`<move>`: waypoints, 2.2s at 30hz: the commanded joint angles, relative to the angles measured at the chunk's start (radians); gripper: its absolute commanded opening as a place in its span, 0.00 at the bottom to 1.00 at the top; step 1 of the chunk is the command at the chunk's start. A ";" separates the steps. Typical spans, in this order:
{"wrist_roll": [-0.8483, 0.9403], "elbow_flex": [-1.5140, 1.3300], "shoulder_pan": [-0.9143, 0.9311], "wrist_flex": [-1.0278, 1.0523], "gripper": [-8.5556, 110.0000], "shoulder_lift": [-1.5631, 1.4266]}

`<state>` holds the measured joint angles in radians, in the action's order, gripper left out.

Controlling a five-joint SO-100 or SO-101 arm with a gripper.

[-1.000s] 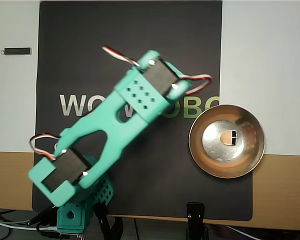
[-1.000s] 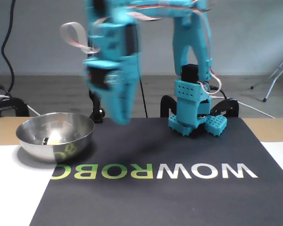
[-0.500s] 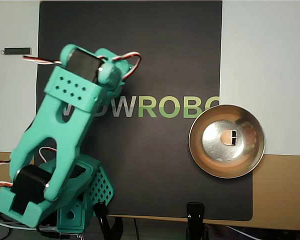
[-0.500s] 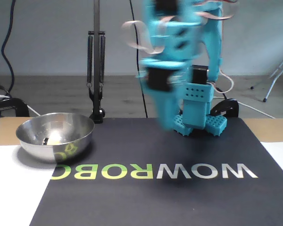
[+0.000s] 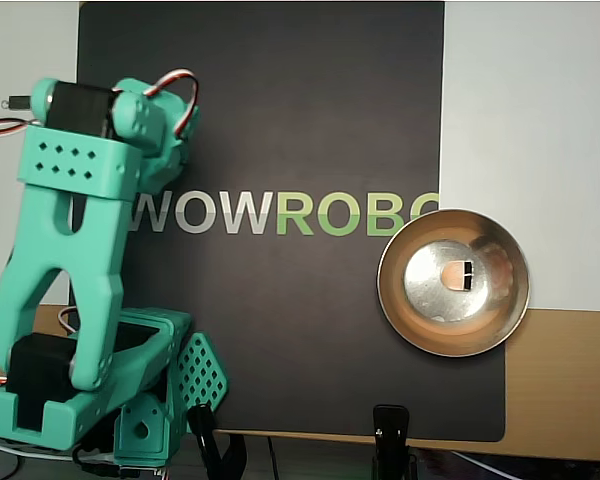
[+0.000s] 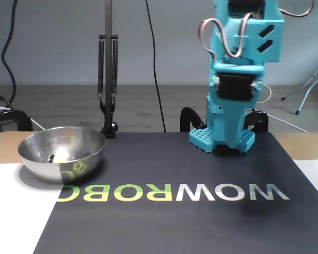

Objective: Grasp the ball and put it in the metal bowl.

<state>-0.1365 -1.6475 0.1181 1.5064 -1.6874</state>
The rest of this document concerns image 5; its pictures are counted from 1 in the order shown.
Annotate teal gripper with motor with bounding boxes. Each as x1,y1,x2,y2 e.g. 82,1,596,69
138,141,189,189

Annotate wooden ball with black base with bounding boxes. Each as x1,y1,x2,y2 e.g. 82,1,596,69
442,259,474,292

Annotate metal bowl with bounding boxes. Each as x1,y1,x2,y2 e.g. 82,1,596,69
377,208,531,358

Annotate black mat with WOWROBO print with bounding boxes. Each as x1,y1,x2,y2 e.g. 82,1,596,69
63,1,507,444

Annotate black table clamp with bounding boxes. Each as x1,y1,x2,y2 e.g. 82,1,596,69
187,403,249,480

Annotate right black clamp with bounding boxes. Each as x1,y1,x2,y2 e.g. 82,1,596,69
371,403,416,480

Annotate white paper sheet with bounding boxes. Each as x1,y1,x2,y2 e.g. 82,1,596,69
0,0,600,314

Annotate thin black cable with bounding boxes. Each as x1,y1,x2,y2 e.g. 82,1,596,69
264,434,281,480

